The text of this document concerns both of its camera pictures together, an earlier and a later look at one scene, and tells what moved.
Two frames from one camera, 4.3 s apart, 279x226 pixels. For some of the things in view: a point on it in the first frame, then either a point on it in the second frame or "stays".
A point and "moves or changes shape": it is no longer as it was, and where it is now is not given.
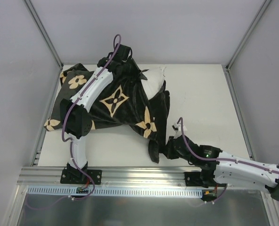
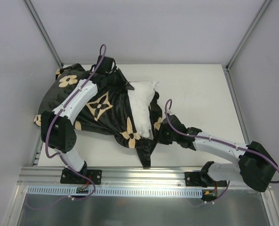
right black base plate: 194,179 stays
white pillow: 155,78 -> 141,98
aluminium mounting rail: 111,177 stays
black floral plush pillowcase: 125,102 moves or changes shape
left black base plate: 75,176 stays
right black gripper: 170,149 -> 161,135
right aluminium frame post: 248,33 stays
